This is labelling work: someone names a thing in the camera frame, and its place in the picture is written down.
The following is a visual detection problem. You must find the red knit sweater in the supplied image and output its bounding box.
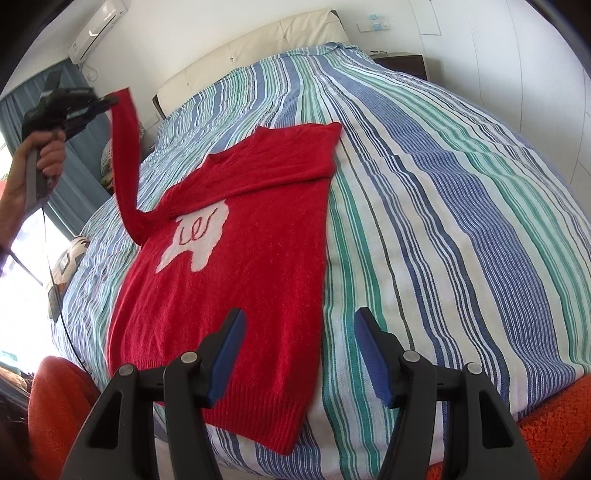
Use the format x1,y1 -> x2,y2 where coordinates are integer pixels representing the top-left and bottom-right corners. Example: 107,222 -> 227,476
106,90 -> 342,455

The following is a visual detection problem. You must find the person's left hand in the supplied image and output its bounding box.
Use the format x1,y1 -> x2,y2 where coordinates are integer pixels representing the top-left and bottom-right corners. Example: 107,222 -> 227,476
7,129 -> 66,200

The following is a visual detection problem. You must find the grey patterned cloth pile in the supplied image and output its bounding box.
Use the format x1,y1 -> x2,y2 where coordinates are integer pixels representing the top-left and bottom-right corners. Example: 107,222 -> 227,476
100,139 -> 114,194

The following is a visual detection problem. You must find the teal window curtain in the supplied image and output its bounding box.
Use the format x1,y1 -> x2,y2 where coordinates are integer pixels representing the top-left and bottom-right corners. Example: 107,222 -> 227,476
1,60 -> 110,238

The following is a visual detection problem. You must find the patterned cushion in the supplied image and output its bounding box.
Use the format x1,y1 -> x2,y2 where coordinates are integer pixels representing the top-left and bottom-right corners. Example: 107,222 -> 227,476
50,236 -> 90,292

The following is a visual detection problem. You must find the striped blue green bedspread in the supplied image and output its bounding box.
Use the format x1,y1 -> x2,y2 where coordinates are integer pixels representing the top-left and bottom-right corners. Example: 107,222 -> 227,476
50,42 -> 591,480

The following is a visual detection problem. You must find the cream padded headboard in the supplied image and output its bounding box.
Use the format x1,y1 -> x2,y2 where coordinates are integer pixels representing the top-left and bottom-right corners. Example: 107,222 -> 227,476
152,9 -> 349,119

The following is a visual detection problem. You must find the dark wooden nightstand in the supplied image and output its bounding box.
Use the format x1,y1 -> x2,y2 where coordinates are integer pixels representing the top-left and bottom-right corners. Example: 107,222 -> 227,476
373,54 -> 428,80

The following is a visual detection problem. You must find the white wall air conditioner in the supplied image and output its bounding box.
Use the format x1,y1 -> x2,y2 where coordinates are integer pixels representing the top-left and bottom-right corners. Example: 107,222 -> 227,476
68,0 -> 127,65

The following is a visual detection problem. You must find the black cable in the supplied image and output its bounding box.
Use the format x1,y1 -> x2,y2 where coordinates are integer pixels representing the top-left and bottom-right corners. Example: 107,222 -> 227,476
41,207 -> 91,375

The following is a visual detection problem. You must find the white wall socket panel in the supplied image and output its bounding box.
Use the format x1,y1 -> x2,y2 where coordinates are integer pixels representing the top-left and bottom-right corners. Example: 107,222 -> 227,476
356,16 -> 390,33

